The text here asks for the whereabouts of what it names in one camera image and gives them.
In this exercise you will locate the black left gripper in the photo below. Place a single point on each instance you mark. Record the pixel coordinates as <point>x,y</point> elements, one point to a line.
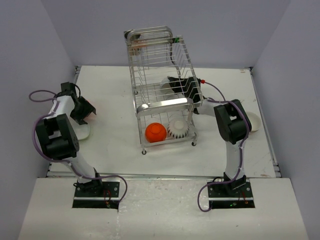
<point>88,109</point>

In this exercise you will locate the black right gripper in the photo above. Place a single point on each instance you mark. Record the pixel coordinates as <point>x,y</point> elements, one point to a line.
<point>177,82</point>

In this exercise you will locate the cream flower pattern bowl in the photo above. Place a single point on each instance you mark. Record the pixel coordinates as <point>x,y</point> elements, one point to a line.
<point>255,121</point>

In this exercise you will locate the orange bowl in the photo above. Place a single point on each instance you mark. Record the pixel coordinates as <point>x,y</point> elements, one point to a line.
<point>155,132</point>
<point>88,109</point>

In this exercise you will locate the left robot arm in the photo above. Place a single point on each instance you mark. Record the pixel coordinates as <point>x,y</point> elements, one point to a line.
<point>56,135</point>

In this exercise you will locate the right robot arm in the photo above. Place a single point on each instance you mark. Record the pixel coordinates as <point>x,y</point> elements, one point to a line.
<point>232,121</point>

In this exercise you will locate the stainless steel dish rack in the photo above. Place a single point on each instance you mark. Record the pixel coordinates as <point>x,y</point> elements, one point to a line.
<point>161,55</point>

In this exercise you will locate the black and white striped bowl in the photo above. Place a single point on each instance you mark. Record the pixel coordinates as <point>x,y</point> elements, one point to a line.
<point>178,128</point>

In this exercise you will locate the metal cutlery holder cup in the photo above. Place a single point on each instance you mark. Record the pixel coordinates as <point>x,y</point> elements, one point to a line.
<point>133,49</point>

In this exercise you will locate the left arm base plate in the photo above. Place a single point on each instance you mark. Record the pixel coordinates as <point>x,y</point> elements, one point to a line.
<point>105,197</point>

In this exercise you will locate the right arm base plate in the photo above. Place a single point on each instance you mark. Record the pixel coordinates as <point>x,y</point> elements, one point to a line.
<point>222,197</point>

